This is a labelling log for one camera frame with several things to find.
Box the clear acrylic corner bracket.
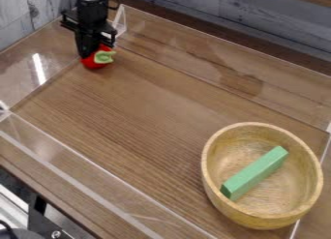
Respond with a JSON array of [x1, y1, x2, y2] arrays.
[[111, 5, 127, 38]]

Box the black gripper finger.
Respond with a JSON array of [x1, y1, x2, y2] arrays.
[[75, 32, 102, 58], [101, 35, 115, 50]]

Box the clear acrylic table barrier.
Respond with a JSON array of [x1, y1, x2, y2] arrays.
[[0, 101, 217, 239]]

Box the green rectangular block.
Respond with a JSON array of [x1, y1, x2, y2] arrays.
[[221, 146, 289, 201]]

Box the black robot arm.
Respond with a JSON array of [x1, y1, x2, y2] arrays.
[[62, 0, 119, 58]]

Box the black cable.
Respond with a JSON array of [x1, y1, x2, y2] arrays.
[[0, 219, 19, 239]]

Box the wooden oval bowl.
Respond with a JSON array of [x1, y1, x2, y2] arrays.
[[201, 122, 323, 230]]

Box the red plush strawberry toy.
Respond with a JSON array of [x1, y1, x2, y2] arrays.
[[81, 45, 117, 70]]

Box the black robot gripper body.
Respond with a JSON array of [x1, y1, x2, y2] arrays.
[[62, 10, 118, 40]]

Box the black metal table frame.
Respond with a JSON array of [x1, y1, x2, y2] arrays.
[[0, 164, 89, 239]]

